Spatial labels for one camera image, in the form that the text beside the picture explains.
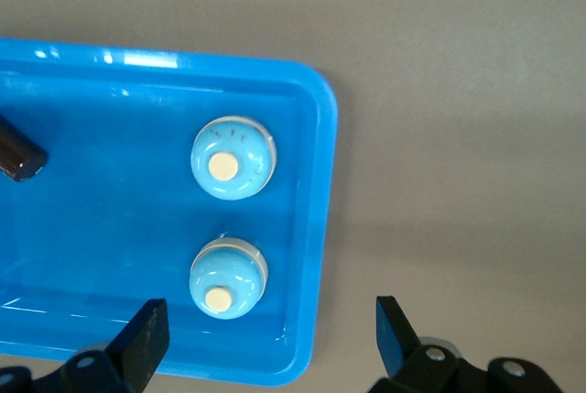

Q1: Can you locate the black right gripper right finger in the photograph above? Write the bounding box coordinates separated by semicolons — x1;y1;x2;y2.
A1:
368;295;563;393

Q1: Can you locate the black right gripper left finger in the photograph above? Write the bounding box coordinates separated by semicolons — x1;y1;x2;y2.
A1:
0;298;171;393

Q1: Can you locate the light blue desk bell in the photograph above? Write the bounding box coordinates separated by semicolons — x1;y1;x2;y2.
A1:
187;235;270;321
190;115;278;202

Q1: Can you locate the dark brown cylindrical capacitor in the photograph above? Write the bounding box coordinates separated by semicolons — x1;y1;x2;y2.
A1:
0;111;49;182

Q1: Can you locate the blue plastic tray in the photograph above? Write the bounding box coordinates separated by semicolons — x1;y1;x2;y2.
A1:
0;37;340;388

